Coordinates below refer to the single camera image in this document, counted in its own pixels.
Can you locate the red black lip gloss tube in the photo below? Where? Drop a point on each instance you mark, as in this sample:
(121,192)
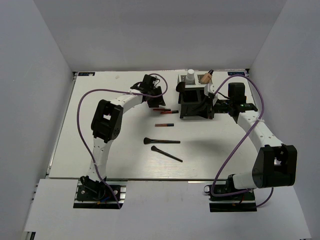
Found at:
(164,125)

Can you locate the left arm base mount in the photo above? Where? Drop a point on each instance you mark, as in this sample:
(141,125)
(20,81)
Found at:
(86,199)

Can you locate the black round makeup brush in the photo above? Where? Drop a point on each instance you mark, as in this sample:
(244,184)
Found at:
(147,141)

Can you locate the black metal organizer rack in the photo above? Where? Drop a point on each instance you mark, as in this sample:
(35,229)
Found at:
(191,98)

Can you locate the white table board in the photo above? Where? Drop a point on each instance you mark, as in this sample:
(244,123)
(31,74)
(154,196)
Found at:
(205,144)

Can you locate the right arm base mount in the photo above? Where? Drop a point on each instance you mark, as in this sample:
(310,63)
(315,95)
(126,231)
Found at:
(244,202)

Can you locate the white jar cap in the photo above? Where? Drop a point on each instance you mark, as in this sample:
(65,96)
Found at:
(190,73)

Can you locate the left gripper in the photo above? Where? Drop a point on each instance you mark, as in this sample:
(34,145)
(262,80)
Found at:
(159,100)

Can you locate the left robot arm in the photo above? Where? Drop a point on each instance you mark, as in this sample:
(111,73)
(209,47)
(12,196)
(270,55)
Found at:
(107,122)

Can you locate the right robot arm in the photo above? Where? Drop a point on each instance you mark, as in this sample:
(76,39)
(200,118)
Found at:
(276,162)

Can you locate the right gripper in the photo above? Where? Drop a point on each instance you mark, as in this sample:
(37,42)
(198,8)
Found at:
(214,108)

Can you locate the foundation bottle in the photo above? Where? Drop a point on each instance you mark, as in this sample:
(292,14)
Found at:
(207,78)

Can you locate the black fan makeup brush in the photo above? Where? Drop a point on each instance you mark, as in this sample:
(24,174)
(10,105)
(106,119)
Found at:
(181,86)

